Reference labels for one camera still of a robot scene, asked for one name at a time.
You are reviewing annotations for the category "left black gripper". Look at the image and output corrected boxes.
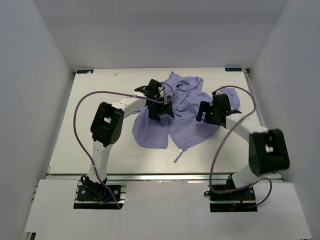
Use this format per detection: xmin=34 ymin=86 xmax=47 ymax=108
xmin=147 ymin=95 xmax=174 ymax=121

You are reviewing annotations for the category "lavender purple jacket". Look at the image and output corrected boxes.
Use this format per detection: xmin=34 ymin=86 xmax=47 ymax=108
xmin=131 ymin=71 xmax=242 ymax=165

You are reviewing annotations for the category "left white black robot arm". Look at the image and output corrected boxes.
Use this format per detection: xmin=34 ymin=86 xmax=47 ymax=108
xmin=81 ymin=79 xmax=175 ymax=200

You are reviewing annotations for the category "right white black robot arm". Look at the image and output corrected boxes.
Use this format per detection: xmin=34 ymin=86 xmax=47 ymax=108
xmin=196 ymin=92 xmax=290 ymax=200

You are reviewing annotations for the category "right blue table label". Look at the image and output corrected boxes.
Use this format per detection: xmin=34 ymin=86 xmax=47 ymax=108
xmin=224 ymin=67 xmax=243 ymax=72

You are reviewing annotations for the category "blue table label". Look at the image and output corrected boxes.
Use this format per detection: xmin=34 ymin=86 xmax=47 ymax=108
xmin=224 ymin=67 xmax=243 ymax=72
xmin=76 ymin=69 xmax=94 ymax=74

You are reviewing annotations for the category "left blue table label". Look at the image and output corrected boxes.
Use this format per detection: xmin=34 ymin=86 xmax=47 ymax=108
xmin=76 ymin=69 xmax=94 ymax=74

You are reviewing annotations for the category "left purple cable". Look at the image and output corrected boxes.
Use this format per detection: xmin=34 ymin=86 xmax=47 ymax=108
xmin=74 ymin=82 xmax=174 ymax=210

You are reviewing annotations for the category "purple cable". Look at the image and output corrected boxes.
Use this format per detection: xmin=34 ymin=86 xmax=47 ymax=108
xmin=74 ymin=82 xmax=174 ymax=210
xmin=209 ymin=85 xmax=273 ymax=207

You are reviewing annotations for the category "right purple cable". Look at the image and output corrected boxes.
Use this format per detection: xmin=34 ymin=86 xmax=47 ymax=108
xmin=209 ymin=85 xmax=273 ymax=207

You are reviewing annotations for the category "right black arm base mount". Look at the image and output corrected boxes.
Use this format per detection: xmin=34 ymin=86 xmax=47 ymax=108
xmin=203 ymin=187 xmax=258 ymax=213

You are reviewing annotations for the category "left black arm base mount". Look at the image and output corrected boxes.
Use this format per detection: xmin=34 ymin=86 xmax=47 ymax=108
xmin=73 ymin=182 xmax=127 ymax=210

